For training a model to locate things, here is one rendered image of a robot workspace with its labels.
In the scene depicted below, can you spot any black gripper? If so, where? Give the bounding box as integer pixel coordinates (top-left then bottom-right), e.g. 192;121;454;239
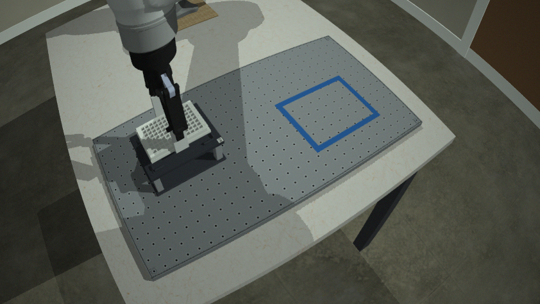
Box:
129;37;189;153

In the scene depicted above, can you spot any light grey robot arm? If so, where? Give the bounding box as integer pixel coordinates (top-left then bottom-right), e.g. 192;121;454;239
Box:
106;0;199;53

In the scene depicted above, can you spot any blue tape outline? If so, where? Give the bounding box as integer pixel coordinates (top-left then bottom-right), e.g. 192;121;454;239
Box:
275;76;380;153

